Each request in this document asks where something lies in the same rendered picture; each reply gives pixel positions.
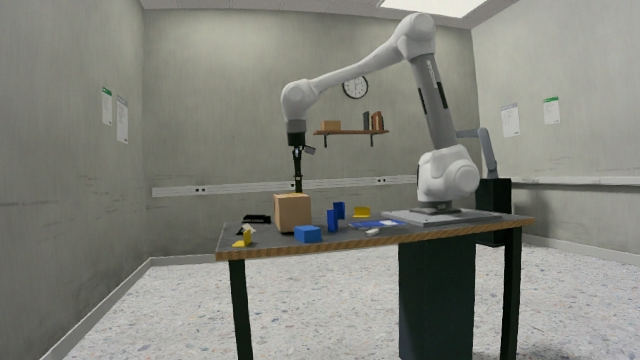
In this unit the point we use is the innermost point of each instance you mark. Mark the brown cardboard box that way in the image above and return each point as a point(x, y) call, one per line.
point(294, 211)

